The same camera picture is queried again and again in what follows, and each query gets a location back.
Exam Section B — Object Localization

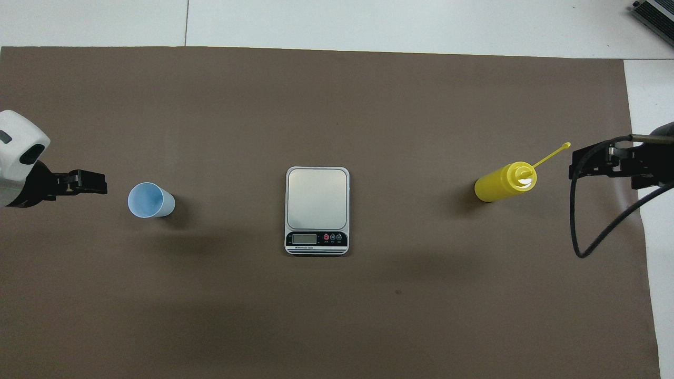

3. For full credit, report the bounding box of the brown table mat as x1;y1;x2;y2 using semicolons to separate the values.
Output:
0;46;661;379

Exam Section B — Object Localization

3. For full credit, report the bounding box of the silver digital kitchen scale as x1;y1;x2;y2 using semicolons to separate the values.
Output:
285;166;350;256

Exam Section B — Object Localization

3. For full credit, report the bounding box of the light blue plastic cup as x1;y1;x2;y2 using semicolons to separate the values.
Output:
128;182;175;218

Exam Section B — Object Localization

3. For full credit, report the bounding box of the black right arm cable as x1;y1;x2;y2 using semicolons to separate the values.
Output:
570;135;674;258

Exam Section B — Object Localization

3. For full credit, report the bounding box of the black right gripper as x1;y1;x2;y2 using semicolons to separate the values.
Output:
569;122;674;190

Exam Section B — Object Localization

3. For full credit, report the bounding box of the yellow squeeze bottle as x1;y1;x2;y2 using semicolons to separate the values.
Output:
474;142;571;203

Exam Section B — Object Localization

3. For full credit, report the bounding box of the grey ribbed metal device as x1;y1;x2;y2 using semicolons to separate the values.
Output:
632;0;674;35

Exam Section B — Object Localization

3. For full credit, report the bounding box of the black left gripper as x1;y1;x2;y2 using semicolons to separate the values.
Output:
6;161;108;208

